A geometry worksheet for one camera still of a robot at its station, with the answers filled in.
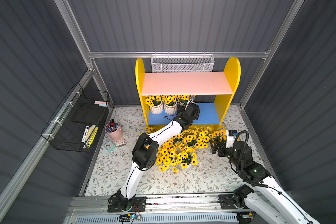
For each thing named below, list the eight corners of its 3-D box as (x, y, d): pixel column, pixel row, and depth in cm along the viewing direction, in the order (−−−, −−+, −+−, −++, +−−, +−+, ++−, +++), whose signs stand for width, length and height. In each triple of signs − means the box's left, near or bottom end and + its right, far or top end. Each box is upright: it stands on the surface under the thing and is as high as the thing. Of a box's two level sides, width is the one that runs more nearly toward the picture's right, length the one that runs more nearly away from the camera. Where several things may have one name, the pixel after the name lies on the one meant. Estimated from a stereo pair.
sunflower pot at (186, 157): (174, 174, 86) (175, 164, 73) (174, 158, 92) (175, 146, 80) (194, 174, 86) (197, 164, 73) (192, 158, 92) (195, 146, 80)
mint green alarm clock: (103, 147, 97) (102, 146, 95) (111, 141, 100) (110, 140, 98) (109, 153, 94) (108, 152, 93) (116, 147, 97) (115, 145, 95)
